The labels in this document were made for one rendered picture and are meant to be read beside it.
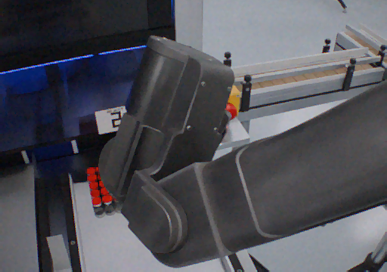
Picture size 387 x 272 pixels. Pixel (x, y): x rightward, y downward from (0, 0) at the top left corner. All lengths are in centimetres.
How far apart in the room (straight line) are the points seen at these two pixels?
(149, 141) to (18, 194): 68
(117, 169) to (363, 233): 180
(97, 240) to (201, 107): 57
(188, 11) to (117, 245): 47
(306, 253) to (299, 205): 167
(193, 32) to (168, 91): 51
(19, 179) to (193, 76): 75
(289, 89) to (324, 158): 93
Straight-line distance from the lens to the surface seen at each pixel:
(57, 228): 83
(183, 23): 76
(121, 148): 29
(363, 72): 128
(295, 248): 187
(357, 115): 19
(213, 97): 26
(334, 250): 191
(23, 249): 82
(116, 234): 79
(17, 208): 90
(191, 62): 26
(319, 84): 118
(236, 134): 100
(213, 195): 22
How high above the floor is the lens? 152
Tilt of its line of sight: 39 degrees down
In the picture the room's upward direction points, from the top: straight up
